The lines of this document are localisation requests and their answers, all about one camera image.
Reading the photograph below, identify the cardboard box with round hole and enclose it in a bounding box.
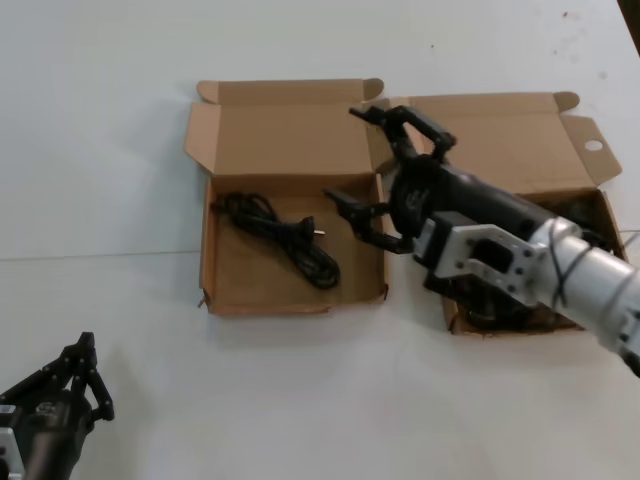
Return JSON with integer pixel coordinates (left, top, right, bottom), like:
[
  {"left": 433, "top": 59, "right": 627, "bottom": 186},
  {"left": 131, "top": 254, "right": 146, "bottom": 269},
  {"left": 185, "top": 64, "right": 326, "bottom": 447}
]
[{"left": 389, "top": 91, "right": 629, "bottom": 335}]

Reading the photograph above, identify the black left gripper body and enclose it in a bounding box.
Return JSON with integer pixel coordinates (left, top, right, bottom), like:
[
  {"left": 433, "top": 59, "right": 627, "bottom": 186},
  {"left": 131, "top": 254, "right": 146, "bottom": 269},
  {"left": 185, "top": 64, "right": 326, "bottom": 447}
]
[{"left": 0, "top": 392, "right": 95, "bottom": 480}]

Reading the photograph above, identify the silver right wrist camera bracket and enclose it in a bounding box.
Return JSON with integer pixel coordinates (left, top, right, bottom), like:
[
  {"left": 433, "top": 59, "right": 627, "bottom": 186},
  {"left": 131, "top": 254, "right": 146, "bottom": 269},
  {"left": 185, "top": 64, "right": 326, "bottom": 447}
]
[{"left": 412, "top": 210, "right": 544, "bottom": 307}]

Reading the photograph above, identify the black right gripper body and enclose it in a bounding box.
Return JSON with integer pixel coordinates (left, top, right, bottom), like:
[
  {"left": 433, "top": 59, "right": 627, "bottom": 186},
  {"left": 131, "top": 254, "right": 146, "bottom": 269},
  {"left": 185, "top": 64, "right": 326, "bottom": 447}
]
[{"left": 388, "top": 155, "right": 549, "bottom": 244}]

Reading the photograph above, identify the cardboard box with torn edge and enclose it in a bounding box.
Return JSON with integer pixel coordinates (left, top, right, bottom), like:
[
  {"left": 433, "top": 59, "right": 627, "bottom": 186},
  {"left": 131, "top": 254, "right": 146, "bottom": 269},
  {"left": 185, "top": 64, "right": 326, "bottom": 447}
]
[{"left": 183, "top": 78, "right": 401, "bottom": 319}]

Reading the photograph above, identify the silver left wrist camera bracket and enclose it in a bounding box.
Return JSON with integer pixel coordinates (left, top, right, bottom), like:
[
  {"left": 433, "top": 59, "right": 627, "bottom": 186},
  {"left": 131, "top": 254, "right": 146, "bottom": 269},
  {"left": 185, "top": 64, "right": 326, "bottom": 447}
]
[{"left": 0, "top": 425, "right": 25, "bottom": 480}]

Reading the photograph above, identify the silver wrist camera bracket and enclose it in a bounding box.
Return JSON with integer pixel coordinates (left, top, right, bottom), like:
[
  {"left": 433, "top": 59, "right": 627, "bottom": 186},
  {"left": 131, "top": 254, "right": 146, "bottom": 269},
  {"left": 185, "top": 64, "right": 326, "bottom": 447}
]
[
  {"left": 412, "top": 210, "right": 544, "bottom": 307},
  {"left": 0, "top": 425, "right": 25, "bottom": 480}
]

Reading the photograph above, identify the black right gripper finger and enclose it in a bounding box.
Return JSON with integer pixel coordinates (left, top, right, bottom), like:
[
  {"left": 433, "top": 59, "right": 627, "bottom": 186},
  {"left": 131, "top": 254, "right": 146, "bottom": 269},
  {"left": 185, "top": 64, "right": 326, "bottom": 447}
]
[
  {"left": 322, "top": 188, "right": 417, "bottom": 256},
  {"left": 348, "top": 103, "right": 459, "bottom": 165}
]

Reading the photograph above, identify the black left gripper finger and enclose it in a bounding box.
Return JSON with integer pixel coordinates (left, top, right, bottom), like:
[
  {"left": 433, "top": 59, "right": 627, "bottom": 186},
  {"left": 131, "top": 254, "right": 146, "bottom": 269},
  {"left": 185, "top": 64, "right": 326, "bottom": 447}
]
[
  {"left": 0, "top": 330, "right": 96, "bottom": 404},
  {"left": 69, "top": 368, "right": 116, "bottom": 435}
]

